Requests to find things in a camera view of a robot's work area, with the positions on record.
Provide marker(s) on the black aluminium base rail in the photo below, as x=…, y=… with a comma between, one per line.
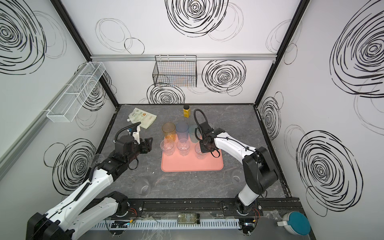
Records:
x=224, y=206

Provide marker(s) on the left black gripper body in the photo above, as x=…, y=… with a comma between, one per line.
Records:
x=143, y=145

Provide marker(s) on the black wire basket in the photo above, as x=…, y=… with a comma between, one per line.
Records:
x=175, y=70

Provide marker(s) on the clear cup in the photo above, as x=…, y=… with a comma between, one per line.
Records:
x=142, y=187

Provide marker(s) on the clear faceted glass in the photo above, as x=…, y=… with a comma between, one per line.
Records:
x=168, y=147

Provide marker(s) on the yellow spice jar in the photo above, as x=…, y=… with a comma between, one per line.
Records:
x=186, y=111

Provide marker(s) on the teal white kettle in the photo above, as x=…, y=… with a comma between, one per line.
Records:
x=295, y=223

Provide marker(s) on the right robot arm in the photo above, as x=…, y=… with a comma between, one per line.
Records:
x=259, y=168

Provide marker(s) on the green circuit board box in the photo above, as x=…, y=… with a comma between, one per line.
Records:
x=188, y=219

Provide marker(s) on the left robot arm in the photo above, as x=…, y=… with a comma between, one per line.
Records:
x=71, y=218

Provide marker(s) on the pink plastic tray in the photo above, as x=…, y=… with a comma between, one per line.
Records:
x=191, y=162

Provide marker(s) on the amber plastic cup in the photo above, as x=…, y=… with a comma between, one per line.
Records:
x=169, y=131

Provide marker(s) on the blue plastic cup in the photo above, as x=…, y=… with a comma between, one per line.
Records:
x=182, y=129

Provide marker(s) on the white sugar refill pouch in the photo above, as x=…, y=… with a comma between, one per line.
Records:
x=138, y=115

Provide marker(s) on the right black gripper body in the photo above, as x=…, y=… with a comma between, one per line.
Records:
x=205, y=146

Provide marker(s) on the teal plastic cup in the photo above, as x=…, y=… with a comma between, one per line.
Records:
x=192, y=129

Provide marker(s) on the white slotted cable duct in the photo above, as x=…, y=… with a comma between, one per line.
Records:
x=204, y=224

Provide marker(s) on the clear acrylic wall shelf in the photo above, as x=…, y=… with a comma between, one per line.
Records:
x=83, y=92

